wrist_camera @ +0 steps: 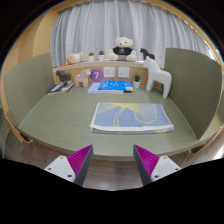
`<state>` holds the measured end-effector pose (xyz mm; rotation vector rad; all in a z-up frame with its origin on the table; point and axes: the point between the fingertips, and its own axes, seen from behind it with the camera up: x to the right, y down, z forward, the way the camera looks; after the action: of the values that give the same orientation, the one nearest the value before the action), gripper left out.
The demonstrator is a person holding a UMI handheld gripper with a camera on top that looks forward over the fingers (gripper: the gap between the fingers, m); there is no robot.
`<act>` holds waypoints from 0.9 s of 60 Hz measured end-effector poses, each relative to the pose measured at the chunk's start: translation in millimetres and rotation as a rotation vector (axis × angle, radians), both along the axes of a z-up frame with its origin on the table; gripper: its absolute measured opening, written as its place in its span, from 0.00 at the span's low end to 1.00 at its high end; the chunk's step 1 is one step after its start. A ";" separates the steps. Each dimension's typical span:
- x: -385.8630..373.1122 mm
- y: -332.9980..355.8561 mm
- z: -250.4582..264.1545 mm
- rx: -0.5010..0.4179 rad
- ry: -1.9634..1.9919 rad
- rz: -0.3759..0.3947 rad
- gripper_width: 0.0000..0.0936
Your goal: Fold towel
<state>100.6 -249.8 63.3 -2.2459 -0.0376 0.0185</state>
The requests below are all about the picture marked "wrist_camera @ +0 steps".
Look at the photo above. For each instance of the small potted plant white pot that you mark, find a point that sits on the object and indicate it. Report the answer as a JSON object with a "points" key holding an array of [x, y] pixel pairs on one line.
{"points": [[136, 84], [91, 57], [101, 57]]}

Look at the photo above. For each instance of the light blue book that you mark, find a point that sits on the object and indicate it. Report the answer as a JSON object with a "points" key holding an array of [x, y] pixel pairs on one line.
{"points": [[93, 88]]}

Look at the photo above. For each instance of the round purple number sign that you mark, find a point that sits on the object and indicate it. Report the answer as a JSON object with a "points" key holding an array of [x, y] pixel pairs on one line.
{"points": [[96, 75]]}

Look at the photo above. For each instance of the cream teddy bear black shirt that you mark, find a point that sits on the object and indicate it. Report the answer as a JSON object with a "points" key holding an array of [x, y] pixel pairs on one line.
{"points": [[122, 50]]}

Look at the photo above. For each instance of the small black horse figurine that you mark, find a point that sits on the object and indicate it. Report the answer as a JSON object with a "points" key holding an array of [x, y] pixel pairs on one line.
{"points": [[146, 54]]}

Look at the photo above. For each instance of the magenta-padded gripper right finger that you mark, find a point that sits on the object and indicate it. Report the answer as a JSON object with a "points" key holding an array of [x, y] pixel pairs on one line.
{"points": [[161, 165]]}

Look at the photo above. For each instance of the wooden back ledge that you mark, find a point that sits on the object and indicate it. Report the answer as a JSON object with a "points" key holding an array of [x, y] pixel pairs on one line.
{"points": [[100, 64]]}

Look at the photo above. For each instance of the large white horse figurine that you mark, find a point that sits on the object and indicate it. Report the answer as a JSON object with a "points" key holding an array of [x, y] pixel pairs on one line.
{"points": [[156, 75]]}

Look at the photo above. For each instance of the dark grey horse figurine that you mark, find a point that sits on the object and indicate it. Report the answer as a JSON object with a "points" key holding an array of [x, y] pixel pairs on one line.
{"points": [[63, 76]]}

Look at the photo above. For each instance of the white pleated curtain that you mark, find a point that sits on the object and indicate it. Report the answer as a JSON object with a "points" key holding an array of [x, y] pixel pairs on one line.
{"points": [[100, 23]]}

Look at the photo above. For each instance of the white wall socket plate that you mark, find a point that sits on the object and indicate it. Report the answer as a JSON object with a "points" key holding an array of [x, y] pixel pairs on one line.
{"points": [[109, 72], [123, 72]]}

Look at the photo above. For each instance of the green desk partition panel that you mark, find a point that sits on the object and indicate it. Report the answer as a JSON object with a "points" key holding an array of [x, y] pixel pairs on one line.
{"points": [[28, 90], [195, 86]]}

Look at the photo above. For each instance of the blue towel with yellow leaf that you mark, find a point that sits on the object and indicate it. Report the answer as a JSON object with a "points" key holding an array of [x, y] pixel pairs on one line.
{"points": [[130, 118]]}

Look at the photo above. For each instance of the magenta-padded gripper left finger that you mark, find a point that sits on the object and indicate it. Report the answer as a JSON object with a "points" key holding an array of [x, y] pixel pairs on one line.
{"points": [[63, 165]]}

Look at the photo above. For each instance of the cream plush animal toy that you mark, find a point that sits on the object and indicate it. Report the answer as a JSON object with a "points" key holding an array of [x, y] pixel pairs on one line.
{"points": [[74, 58]]}

